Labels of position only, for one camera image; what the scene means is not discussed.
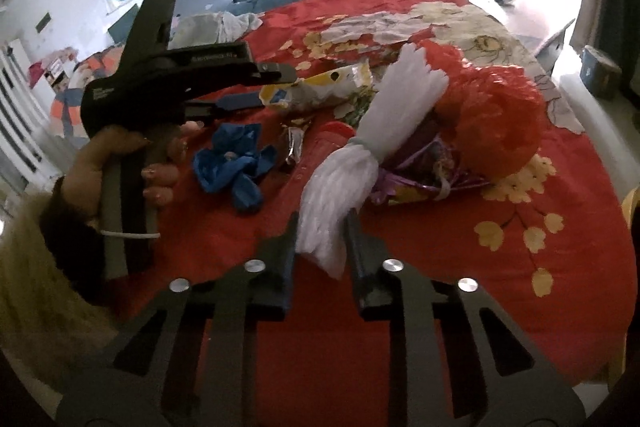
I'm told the yellow snack wrapper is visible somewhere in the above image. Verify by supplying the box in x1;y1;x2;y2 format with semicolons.
259;61;375;114

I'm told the person's left forearm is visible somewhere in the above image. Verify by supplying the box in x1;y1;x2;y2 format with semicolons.
0;177;126;358

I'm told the red floral cloth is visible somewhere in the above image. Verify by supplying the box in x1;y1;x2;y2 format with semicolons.
107;0;636;427

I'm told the blue rubber glove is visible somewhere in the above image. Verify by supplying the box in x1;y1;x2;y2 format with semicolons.
192;123;278;212

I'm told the orange striped blanket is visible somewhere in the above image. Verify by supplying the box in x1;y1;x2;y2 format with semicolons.
50;47;126;138

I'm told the colourful snack packet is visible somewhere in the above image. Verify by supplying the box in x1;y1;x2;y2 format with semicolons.
370;127;493;205

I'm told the person's left hand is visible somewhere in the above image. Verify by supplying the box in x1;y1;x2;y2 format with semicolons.
65;121;203;228

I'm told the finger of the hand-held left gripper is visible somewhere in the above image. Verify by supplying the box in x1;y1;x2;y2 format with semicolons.
185;91;266;120
250;62;301;86

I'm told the beige coffee table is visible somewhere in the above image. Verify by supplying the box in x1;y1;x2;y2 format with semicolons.
465;0;576;75

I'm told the teal tin box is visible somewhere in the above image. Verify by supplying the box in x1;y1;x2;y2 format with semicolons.
582;46;623;98

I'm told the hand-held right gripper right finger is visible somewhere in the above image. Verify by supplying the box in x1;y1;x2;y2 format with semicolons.
344;209;536;413

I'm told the grey white cloth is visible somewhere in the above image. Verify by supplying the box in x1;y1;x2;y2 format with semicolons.
172;12;263;50

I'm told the white fringed bundle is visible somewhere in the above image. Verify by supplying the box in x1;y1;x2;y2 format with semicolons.
295;43;451;280

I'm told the red plastic bag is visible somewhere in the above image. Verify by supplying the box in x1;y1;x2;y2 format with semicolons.
420;39;551;180

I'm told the white cabinet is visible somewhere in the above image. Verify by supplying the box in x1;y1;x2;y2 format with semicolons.
0;42;51;188

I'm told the silver foil wrapper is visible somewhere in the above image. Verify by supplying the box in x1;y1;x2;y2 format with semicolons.
280;117;313;172

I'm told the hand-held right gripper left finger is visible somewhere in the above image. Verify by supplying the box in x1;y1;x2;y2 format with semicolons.
112;211;301;410

